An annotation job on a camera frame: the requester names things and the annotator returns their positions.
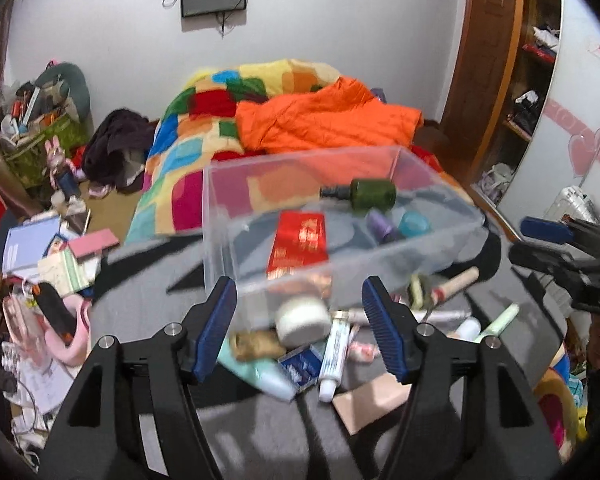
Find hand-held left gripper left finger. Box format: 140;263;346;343
39;276;238;480

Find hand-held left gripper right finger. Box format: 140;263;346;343
361;275;563;480

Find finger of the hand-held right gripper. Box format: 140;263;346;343
520;216;600;256
509;242;600;286

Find pale teal tube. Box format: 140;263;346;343
217;345;297;402

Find white round jar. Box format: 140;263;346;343
275;297;332;348

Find clear plastic storage box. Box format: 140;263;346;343
202;146;487;311

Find pink white candy packet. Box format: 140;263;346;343
349;340;381;362

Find brown packet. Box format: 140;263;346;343
231;331;287;361

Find olive green roller bottle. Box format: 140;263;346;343
409;274;433;311

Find white toothpaste tube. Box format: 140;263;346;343
318;317;353;403

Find pale green tube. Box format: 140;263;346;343
472;303;521;343

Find beige cardboard piece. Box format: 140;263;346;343
332;372;413;436

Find beige rolled tube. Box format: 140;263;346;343
430;266;481;301

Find small white bottle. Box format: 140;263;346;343
452;317;482;341

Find grey blanket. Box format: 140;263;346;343
87;230;568;480

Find small blue box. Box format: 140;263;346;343
278;342;326;391

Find purple bottle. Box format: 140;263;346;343
365;210;401;243

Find teal round jar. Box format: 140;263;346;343
399;211;431;238

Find yellow pink plush toy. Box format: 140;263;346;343
532;375;588;451

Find red flat box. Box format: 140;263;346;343
266;211;329;281

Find dark green bottle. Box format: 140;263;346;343
320;178;397;217

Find pink notebook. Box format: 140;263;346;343
69;228;121;256

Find green white booklet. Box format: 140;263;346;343
37;250;93;296

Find wooden wardrobe shelves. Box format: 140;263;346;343
472;0;566;201

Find white heart print wardrobe door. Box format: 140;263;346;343
497;0;600;221

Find clear pink bag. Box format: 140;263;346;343
2;292;48;356

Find brown wooden door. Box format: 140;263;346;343
440;0;526;136

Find colourful patchwork blanket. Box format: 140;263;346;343
125;59;481;246

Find blue white book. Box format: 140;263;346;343
2;215;61;273

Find dark clothes pile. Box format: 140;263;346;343
82;109;156;191

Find orange puffer jacket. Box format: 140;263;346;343
235;76;425;156

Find pink bunny toy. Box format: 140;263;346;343
45;135;81;198

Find green storage bag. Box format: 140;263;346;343
0;110;88;188

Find grey neck pillow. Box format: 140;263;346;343
34;62;92;121

